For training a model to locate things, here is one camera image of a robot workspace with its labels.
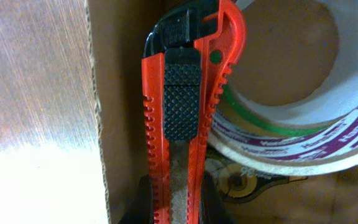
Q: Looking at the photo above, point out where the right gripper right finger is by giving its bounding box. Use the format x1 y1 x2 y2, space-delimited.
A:
199 172 234 224

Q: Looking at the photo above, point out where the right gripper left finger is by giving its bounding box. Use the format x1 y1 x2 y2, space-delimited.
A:
118 175 154 224

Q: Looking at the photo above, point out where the green tape roll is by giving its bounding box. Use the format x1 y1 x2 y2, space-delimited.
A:
218 85 335 138

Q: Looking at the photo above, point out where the white masking tape roll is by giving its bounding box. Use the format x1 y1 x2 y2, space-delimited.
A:
208 1 358 164

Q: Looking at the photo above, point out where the orange utility knife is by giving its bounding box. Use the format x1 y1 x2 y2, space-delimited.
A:
142 0 247 223

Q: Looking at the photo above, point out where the brown cardboard box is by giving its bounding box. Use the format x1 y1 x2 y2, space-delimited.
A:
87 1 358 223

